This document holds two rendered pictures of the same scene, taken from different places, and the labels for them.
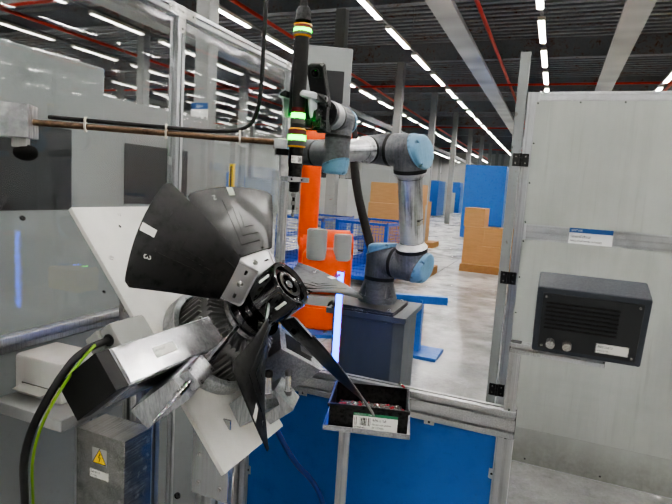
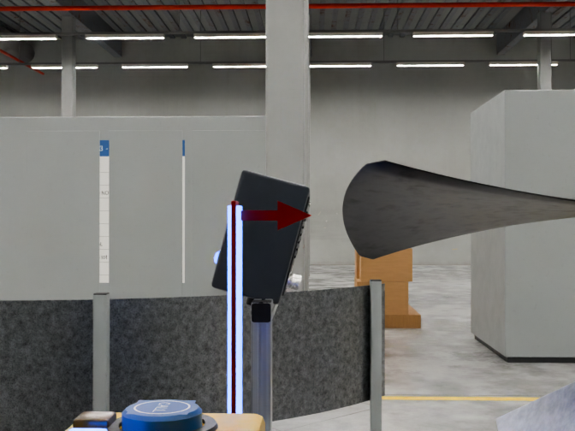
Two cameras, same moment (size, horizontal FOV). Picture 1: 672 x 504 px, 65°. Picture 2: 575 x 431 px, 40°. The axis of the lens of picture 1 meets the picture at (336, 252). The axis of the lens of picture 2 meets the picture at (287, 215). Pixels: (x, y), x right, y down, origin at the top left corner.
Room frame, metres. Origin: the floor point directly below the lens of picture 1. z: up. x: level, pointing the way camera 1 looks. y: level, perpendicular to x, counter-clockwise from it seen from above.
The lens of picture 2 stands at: (1.79, 0.60, 1.18)
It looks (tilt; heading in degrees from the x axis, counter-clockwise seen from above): 0 degrees down; 250
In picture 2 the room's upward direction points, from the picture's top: straight up
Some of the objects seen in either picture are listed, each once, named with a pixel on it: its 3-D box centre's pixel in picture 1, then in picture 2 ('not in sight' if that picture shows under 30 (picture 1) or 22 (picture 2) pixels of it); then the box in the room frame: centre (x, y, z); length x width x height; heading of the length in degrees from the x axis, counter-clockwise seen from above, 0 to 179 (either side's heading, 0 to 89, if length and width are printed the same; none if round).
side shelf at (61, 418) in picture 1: (85, 391); not in sight; (1.39, 0.66, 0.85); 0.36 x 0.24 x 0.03; 158
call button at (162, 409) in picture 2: not in sight; (162, 421); (1.72, 0.21, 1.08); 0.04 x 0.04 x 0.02
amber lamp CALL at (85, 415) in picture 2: not in sight; (95, 421); (1.75, 0.19, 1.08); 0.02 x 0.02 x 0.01; 68
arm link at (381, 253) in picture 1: (382, 258); not in sight; (2.01, -0.18, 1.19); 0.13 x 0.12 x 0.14; 52
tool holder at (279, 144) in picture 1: (291, 161); not in sight; (1.28, 0.12, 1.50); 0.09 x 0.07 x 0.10; 103
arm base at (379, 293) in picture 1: (378, 288); not in sight; (2.02, -0.17, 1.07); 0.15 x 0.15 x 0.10
